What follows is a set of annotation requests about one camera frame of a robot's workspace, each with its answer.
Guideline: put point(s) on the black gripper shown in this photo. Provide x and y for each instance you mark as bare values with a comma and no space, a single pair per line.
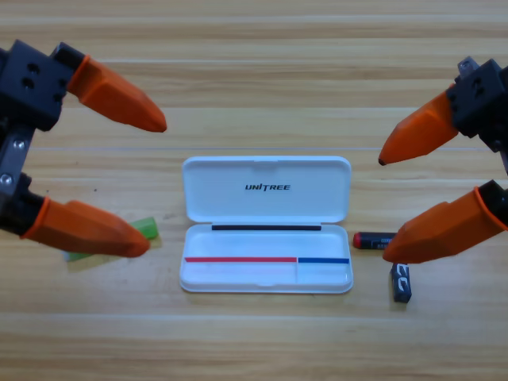
484,99
31,87

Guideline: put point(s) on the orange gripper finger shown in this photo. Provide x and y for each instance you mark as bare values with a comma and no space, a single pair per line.
87,230
440,234

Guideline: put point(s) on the green highlighter pen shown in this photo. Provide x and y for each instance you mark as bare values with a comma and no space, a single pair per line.
147,227

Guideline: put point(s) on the dark blue eraser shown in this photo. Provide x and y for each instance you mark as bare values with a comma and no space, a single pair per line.
401,283

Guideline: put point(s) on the black marker with red cap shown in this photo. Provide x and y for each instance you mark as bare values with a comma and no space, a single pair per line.
369,241

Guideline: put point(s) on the white Unitree pencil case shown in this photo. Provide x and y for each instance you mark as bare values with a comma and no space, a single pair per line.
238,190

